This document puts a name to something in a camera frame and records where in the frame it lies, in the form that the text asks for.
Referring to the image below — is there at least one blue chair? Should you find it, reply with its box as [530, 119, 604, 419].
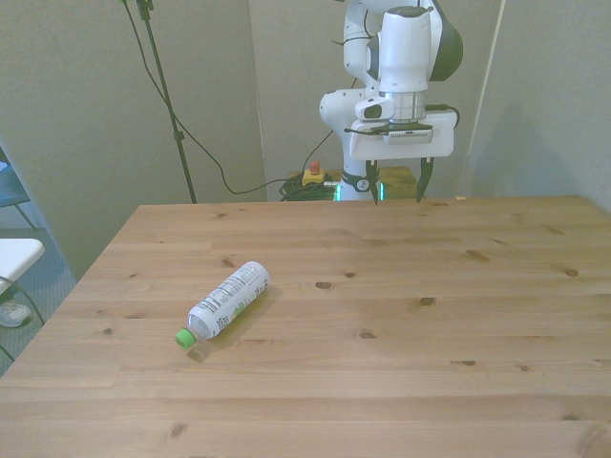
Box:
[0, 145, 38, 231]

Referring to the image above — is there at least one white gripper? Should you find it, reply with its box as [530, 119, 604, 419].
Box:
[347, 110, 455, 207]

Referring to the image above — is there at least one short black camera cable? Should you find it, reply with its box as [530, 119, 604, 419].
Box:
[425, 103, 461, 132]

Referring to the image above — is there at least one coiled green cable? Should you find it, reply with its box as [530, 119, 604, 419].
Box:
[278, 177, 336, 202]

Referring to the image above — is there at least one white bottle with green cap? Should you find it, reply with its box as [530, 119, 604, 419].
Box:
[173, 260, 271, 350]

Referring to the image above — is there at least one long black cable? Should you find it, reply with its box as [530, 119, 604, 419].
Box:
[118, 0, 336, 196]

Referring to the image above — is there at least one white sneaker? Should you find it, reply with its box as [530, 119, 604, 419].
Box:
[0, 300, 32, 329]

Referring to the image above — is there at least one black camera stand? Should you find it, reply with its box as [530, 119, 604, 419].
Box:
[135, 0, 199, 204]

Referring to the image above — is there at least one yellow emergency stop button box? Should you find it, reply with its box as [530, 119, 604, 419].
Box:
[302, 160, 327, 188]

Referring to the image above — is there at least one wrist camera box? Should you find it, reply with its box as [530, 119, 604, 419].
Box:
[381, 121, 436, 145]

